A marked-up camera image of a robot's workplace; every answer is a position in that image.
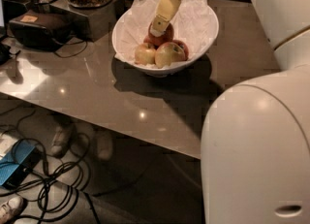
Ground white paper liner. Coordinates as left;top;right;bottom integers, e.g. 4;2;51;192
113;0;214;67

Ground red apple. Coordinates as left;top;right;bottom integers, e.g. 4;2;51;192
148;24;174;47
172;40;189;60

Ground yellow apple front left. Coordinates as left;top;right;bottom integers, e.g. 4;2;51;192
135;43;156;65

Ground white shoe under table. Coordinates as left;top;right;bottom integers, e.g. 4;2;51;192
50;124;74;158

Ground black floor cables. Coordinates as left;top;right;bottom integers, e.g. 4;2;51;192
0;105;101;224

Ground white shoe bottom left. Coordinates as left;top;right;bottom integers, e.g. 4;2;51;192
0;196;24;224

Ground yellow apple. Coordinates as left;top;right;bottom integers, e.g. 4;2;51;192
155;42;186;68
135;43;156;65

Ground black device with label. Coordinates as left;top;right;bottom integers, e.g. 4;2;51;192
9;11;72;51

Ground white bowl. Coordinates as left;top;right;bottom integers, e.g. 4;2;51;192
111;0;220;78

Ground black square jar stand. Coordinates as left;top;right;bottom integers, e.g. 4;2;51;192
50;0;116;42

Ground yellow apple front right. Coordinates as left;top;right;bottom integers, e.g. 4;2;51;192
155;42;186;68

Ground black cable on table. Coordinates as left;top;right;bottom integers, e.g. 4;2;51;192
52;38;89;59

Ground blue box on floor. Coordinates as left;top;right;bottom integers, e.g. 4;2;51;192
0;140;37;189

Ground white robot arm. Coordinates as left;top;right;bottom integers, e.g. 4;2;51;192
201;0;310;224

